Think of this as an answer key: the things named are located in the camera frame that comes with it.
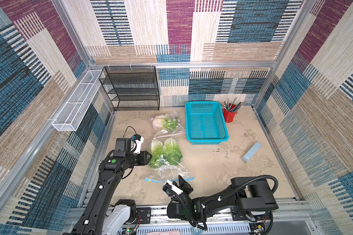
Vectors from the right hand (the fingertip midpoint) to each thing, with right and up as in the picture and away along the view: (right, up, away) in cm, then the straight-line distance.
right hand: (180, 178), depth 80 cm
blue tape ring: (+8, -21, -12) cm, 25 cm away
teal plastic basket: (+19, +29, +31) cm, 47 cm away
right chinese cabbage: (-5, +13, +5) cm, 14 cm away
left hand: (-16, +13, -3) cm, 21 cm away
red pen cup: (+35, +35, +27) cm, 57 cm away
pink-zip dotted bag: (-11, +24, +19) cm, 32 cm away
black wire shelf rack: (-34, +58, +27) cm, 73 cm away
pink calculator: (-4, -21, -12) cm, 24 cm away
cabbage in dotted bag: (-11, +31, +22) cm, 39 cm away
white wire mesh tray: (-53, +34, -9) cm, 63 cm away
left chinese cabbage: (-14, +14, +6) cm, 20 cm away
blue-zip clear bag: (-8, +4, -1) cm, 9 cm away
